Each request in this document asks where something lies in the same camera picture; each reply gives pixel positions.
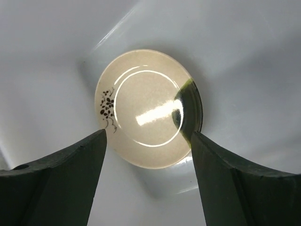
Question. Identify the cream plate with black flowers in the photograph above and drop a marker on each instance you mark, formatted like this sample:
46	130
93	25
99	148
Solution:
149	106

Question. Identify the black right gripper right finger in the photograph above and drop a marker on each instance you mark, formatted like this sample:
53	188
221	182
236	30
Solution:
235	191

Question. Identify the white plastic bin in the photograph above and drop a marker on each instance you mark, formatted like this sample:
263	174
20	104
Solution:
244	56

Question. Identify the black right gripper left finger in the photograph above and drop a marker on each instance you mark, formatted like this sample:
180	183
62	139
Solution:
56	190

